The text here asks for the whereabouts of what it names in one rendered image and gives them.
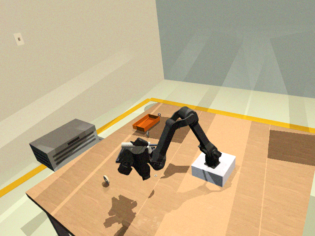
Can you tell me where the orange open tray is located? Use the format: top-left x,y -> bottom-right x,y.
133,114 -> 160,132

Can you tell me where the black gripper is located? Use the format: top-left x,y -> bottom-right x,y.
118,138 -> 148,176

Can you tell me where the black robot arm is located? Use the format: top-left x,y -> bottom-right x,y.
119,106 -> 222,181

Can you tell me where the white ring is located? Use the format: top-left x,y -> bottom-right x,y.
103,176 -> 110,184

